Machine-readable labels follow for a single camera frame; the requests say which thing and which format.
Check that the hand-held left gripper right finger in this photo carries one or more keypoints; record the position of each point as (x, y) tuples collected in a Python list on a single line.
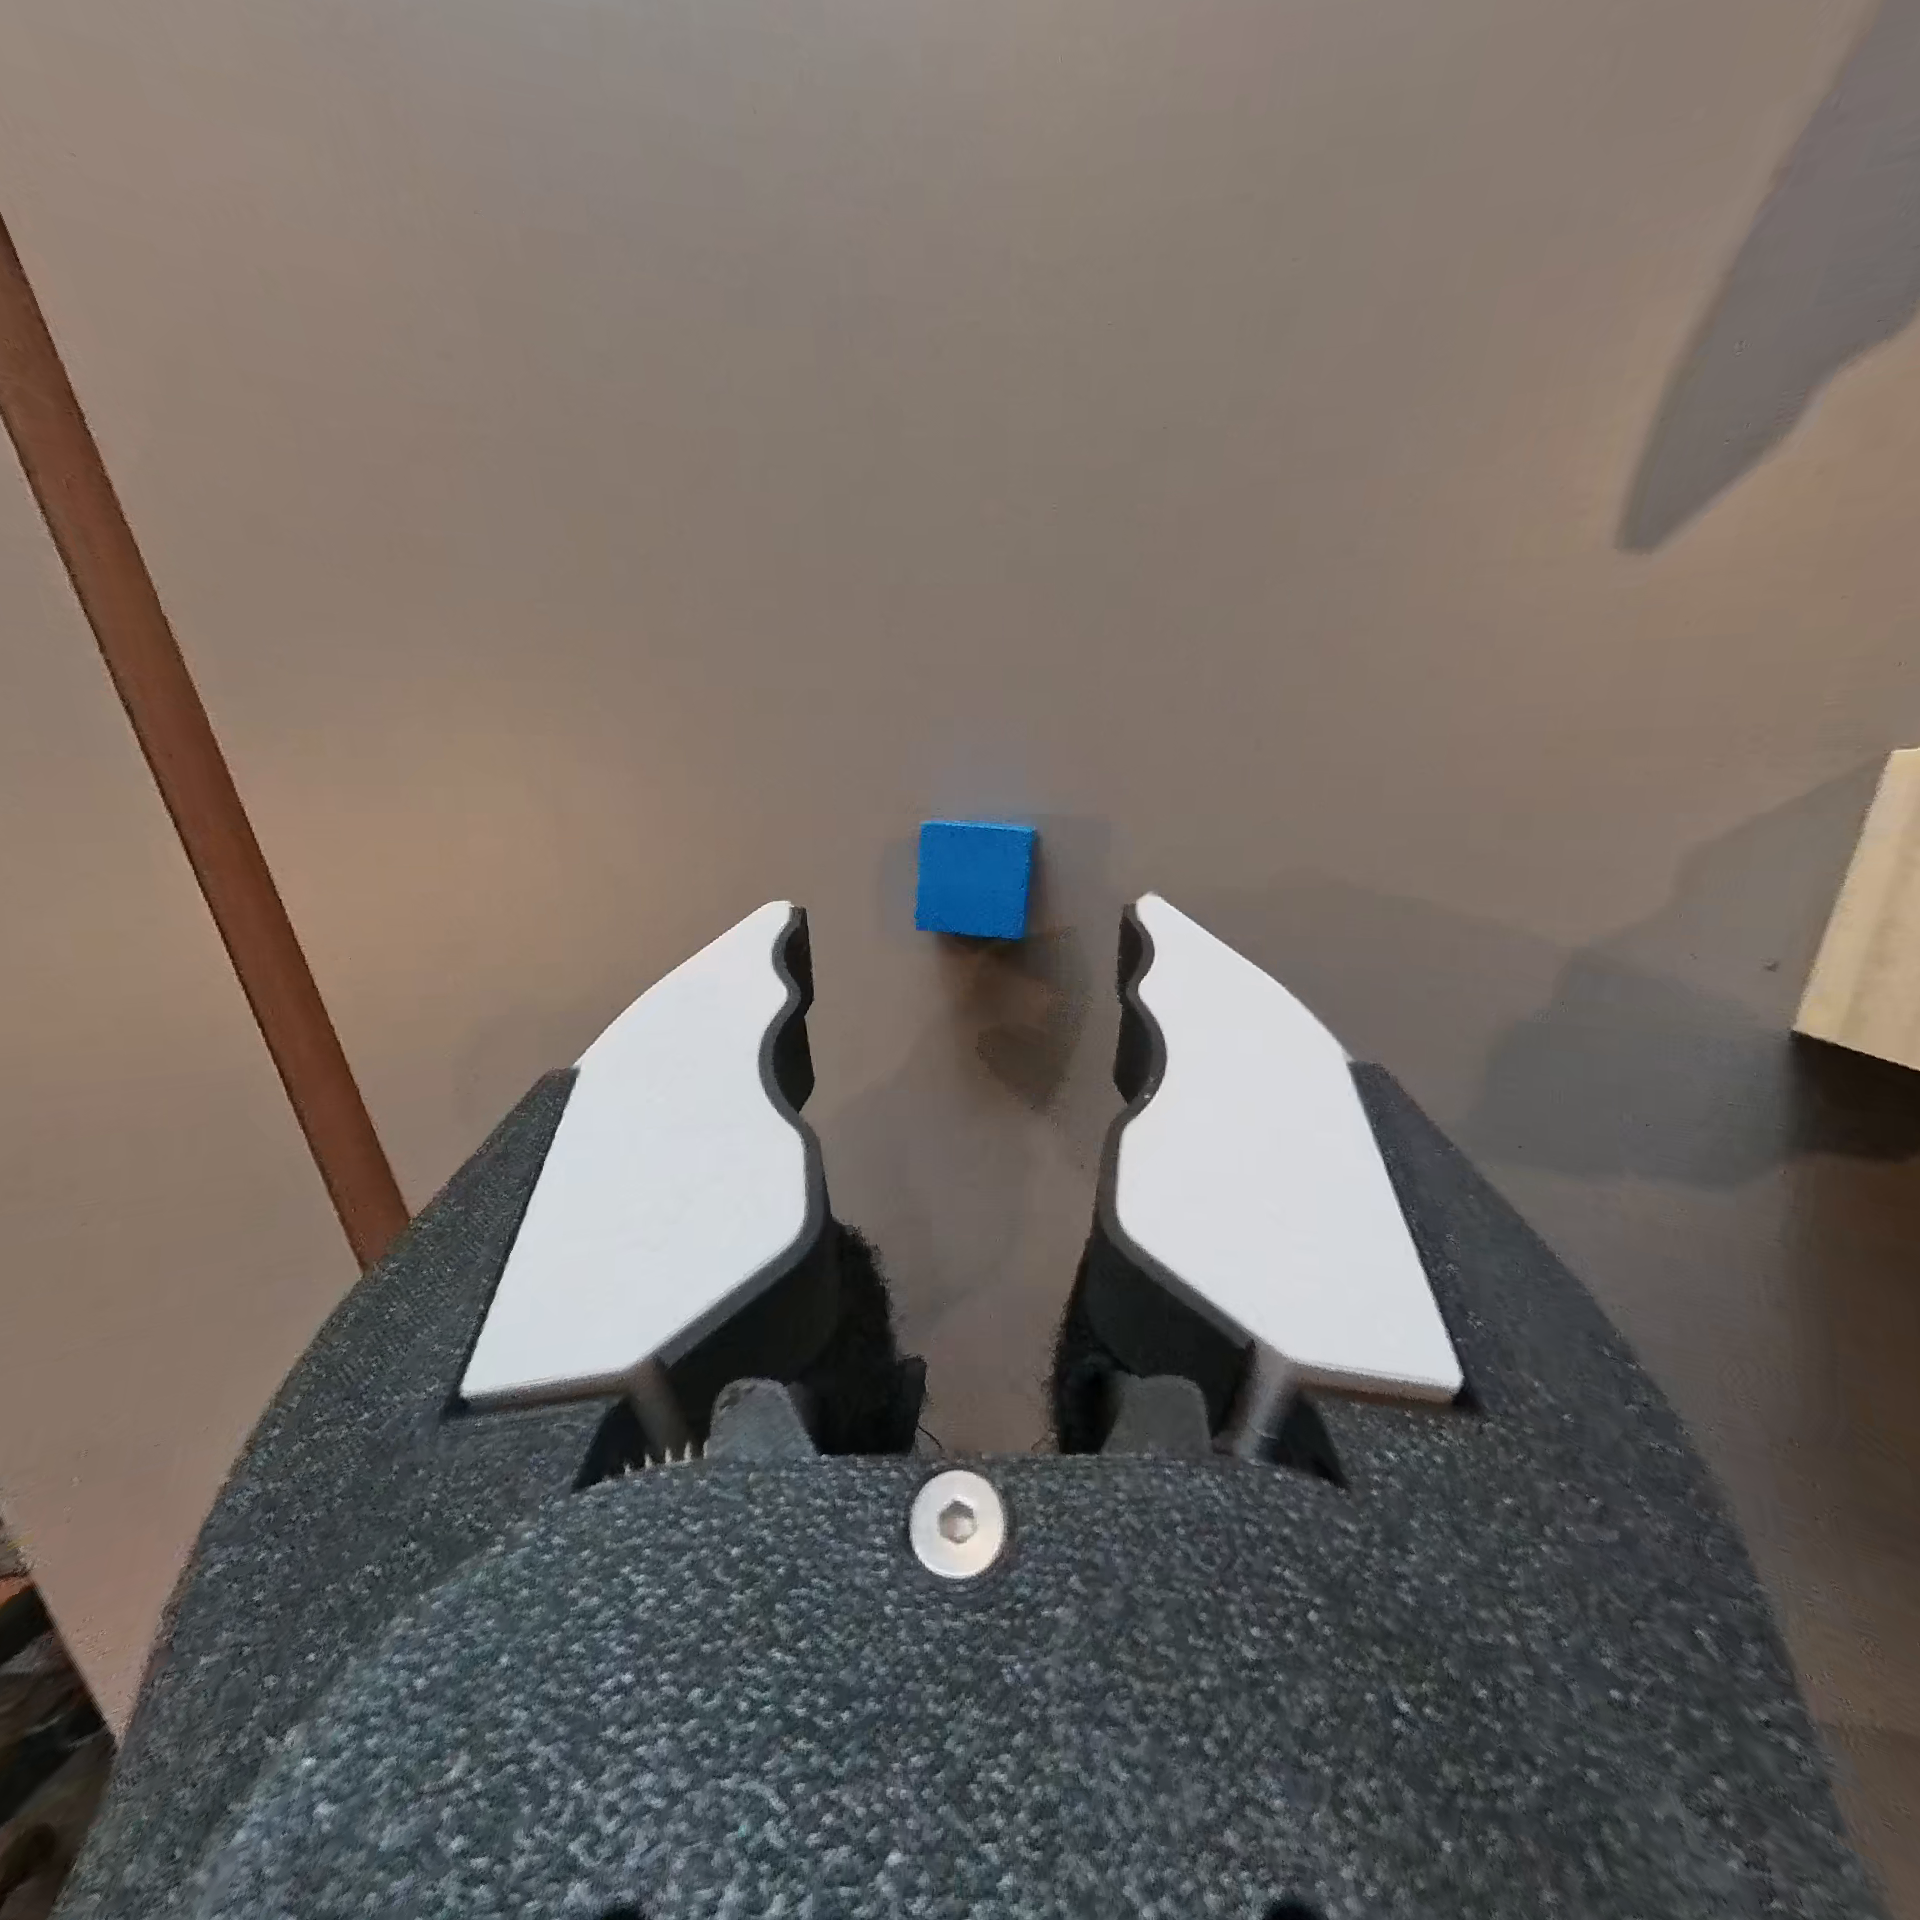
[(1292, 1186)]

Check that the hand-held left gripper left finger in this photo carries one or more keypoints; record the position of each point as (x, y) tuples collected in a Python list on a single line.
[(645, 1200)]

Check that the tiny blue cube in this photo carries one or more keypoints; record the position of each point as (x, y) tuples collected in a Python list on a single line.
[(980, 880)]

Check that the large wooden cube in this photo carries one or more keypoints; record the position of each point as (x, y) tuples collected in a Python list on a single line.
[(1868, 914)]

